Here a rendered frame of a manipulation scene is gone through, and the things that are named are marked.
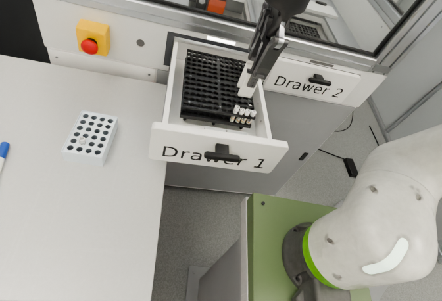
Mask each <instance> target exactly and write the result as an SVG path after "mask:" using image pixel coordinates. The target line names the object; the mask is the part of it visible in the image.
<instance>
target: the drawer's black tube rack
mask: <svg viewBox="0 0 442 301"><path fill-rule="evenodd" d="M188 52H190V53H188ZM194 53H196V54H194ZM198 54H200V55H198ZM204 55H205V56H204ZM189 56H190V57H189ZM194 57H195V58H194ZM213 57H215V58H213ZM199 58H201V59H199ZM220 58H221V59H222V60H221V59H220ZM204 59H205V60H204ZM209 60H211V61H209ZM213 61H215V62H213ZM230 61H231V62H230ZM239 62H240V63H241V64H240V63H239ZM221 63H223V64H221ZM230 64H231V65H232V66H231V65H230ZM245 64H246V61H242V60H237V59H233V58H228V57H222V56H218V55H213V54H209V53H204V52H200V51H194V50H191V49H187V56H186V58H185V66H184V79H183V87H182V101H188V102H194V103H201V104H209V105H213V106H219V107H224V108H232V109H234V108H235V105H238V106H240V108H244V109H245V110H246V109H249V110H254V104H253V96H252V97H251V98H248V97H241V96H238V92H239V89H240V88H238V87H237V84H238V81H239V79H240V77H241V74H242V71H243V69H244V67H245ZM248 99H250V100H251V101H249V100H248ZM182 101H181V109H180V118H183V120H184V121H186V119H192V120H199V121H204V122H212V125H215V123H217V124H224V125H229V126H237V127H239V128H240V129H243V127H245V128H249V129H250V128H251V123H250V124H247V123H246V121H247V119H246V121H245V123H244V124H242V123H241V119H242V118H241V119H240V121H239V123H237V122H236V121H235V120H236V118H237V117H235V119H234V121H233V122H230V118H231V116H227V115H223V114H215V113H211V112H203V111H199V110H192V109H187V108H182ZM249 104H251V105H252V106H249Z"/></svg>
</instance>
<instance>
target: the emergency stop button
mask: <svg viewBox="0 0 442 301"><path fill-rule="evenodd" d="M81 48H82V50H83V51H84V52H85V53H87V54H89V55H94V54H96V53H97V52H98V46H97V44H96V43H95V42H94V41H92V40H89V39H85V40H83V41H82V43H81Z"/></svg>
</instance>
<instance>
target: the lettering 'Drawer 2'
mask: <svg viewBox="0 0 442 301"><path fill-rule="evenodd" d="M279 78H284V82H283V83H282V84H281V85H283V84H284V83H285V82H286V78H285V77H282V76H278V78H277V80H276V82H275V84H274V85H278V84H276V83H277V82H278V80H279ZM295 83H299V82H295ZM294 86H298V88H299V87H300V86H301V83H299V85H293V87H292V88H293V89H298V88H294ZM309 87H310V85H308V86H306V87H305V84H304V86H303V90H302V91H304V90H305V89H306V88H308V89H307V91H308V92H309V91H310V90H311V89H312V88H313V87H314V85H313V86H312V87H311V88H310V89H309ZM317 88H321V87H316V88H315V89H314V93H316V92H315V90H318V91H321V90H322V88H321V90H319V89H317ZM337 90H338V89H337ZM340 90H341V92H340V93H342V92H343V90H342V89H340ZM340 93H337V94H335V95H338V94H340ZM335 95H332V97H337V96H335Z"/></svg>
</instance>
